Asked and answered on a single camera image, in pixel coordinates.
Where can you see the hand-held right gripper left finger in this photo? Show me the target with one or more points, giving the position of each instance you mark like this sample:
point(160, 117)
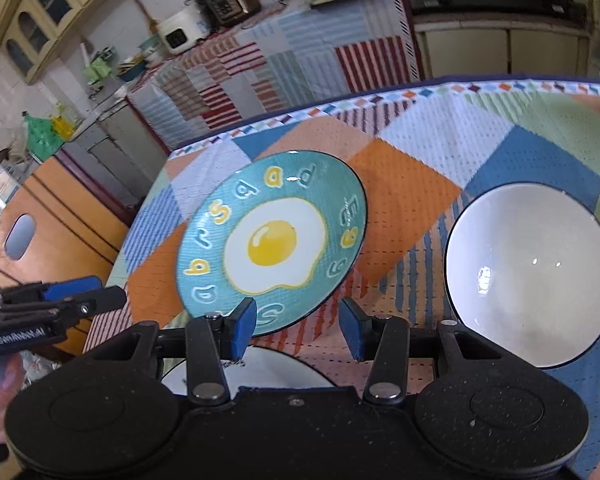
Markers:
point(244, 325)

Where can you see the stack of pale bowls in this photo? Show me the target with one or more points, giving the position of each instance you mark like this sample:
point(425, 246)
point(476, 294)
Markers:
point(152, 49)

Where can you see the striped counter cloth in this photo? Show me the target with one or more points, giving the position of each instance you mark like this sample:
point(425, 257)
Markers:
point(290, 60)

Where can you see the teal egg print plate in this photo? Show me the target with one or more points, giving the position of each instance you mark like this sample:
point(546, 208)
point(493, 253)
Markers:
point(205, 240)

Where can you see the cream wall cabinets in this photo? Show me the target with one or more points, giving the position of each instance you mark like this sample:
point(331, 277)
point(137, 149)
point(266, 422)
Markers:
point(55, 5)

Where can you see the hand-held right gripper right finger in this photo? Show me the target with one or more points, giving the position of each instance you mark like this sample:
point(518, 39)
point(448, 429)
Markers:
point(351, 330)

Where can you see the white rice cooker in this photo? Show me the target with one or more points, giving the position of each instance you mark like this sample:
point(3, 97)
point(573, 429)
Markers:
point(180, 30)

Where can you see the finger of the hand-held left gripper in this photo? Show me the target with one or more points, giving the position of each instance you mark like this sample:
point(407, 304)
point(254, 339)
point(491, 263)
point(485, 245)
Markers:
point(100, 301)
point(75, 287)

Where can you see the green cloth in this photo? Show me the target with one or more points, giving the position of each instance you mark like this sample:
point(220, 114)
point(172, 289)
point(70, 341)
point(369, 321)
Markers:
point(99, 65)

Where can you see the colourful patchwork tablecloth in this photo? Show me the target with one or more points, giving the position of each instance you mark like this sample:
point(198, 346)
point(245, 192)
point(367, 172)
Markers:
point(415, 185)

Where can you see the cream base cabinet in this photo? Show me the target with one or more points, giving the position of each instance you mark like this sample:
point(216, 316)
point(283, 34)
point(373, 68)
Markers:
point(480, 52)

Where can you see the yellow plastic bottle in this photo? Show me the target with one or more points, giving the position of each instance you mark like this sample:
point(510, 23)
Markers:
point(65, 122)

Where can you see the green plastic bag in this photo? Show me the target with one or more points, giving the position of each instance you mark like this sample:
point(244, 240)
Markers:
point(42, 137)

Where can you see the wooden chair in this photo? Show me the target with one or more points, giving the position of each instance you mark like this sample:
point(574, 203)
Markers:
point(65, 210)

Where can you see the white ribbed bowl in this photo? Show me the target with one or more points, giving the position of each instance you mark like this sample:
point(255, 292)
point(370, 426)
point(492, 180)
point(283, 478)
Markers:
point(272, 367)
point(530, 280)

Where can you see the blue bowl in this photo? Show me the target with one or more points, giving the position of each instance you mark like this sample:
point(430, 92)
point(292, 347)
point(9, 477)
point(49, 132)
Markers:
point(131, 71)

